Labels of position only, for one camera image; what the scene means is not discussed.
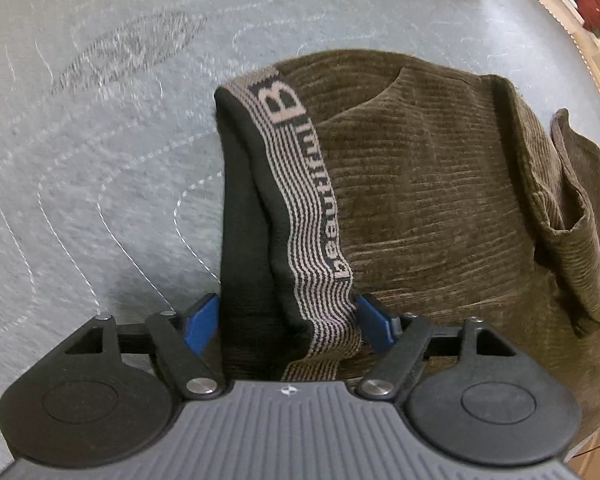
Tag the beige wooden border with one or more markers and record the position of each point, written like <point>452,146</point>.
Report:
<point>587,55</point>

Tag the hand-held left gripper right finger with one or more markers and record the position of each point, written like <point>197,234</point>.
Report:
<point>375,316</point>

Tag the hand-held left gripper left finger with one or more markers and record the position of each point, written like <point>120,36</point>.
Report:
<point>200,321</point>

